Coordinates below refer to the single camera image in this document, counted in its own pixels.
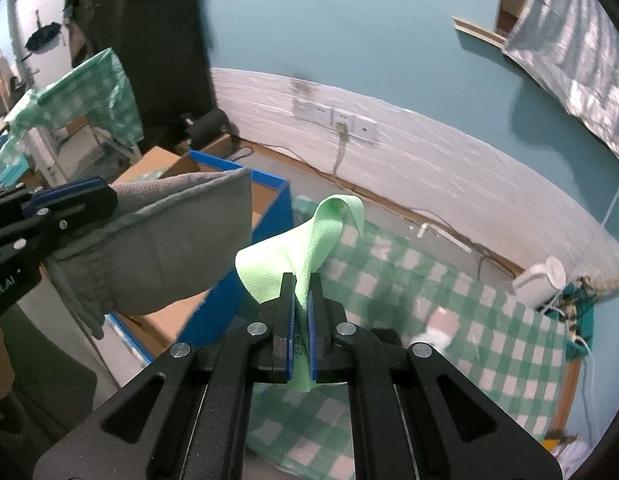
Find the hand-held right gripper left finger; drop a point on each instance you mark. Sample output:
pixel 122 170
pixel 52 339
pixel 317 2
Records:
pixel 289 332

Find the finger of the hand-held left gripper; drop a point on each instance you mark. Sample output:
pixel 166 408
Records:
pixel 64 194
pixel 49 237

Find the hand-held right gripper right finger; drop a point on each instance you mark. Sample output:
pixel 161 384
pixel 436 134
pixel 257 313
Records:
pixel 314 332

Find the light green cloth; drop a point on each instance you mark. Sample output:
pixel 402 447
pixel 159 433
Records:
pixel 309 240

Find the grey cloth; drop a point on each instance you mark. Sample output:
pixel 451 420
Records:
pixel 174 240

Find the blue cardboard box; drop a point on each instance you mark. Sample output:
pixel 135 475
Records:
pixel 274 210

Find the green checkered cloth on rack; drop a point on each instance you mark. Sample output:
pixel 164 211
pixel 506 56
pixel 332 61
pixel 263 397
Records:
pixel 84 95

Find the green checkered tablecloth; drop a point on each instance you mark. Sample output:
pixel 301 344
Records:
pixel 459 325

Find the black umbrella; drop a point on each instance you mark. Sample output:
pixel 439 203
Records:
pixel 41 37

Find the dark hanging coat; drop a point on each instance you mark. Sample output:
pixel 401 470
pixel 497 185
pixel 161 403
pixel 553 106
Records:
pixel 159 35

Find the white paper roll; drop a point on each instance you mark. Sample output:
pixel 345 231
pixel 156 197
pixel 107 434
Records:
pixel 539 280

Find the wooden ledge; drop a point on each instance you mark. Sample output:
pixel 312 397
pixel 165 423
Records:
pixel 477 32

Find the silver grey curtain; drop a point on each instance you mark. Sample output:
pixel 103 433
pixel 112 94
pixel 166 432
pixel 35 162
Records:
pixel 569 45

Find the white wall socket panel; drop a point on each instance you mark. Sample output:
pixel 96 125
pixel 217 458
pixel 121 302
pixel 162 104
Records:
pixel 334 117

